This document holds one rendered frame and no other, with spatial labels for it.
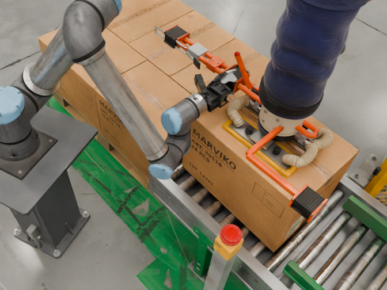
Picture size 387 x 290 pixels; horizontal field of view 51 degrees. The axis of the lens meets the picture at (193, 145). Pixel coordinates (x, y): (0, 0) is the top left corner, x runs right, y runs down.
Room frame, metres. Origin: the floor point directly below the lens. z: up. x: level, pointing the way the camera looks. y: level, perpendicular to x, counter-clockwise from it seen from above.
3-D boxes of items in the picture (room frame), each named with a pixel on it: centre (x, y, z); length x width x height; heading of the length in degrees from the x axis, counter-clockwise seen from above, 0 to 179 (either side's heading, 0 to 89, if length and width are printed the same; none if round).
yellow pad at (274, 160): (1.01, -0.27, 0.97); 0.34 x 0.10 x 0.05; 50
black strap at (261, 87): (1.08, -0.32, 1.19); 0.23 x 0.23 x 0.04
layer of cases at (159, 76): (1.99, 0.27, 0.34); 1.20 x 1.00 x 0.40; 49
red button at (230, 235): (0.57, -0.15, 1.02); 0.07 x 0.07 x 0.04
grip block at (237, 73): (1.24, -0.14, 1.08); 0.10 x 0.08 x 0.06; 140
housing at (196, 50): (1.38, 0.03, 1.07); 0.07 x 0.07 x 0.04; 50
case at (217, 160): (1.10, -0.31, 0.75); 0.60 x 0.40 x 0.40; 48
